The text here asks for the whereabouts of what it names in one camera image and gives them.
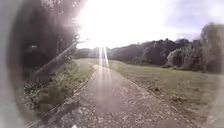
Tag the grey gravel path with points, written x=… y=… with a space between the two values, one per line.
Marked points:
x=113 y=100

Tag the row of trees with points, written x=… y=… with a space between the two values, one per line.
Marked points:
x=156 y=53

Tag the pale path edge kerb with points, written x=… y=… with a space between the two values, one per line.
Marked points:
x=71 y=96

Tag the grass verge with leaves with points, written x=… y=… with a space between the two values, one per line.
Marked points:
x=60 y=85

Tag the open grass field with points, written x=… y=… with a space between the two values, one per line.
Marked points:
x=166 y=83

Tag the robot's own part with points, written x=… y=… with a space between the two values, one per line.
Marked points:
x=74 y=126

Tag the dark wood of trees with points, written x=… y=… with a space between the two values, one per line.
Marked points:
x=43 y=40

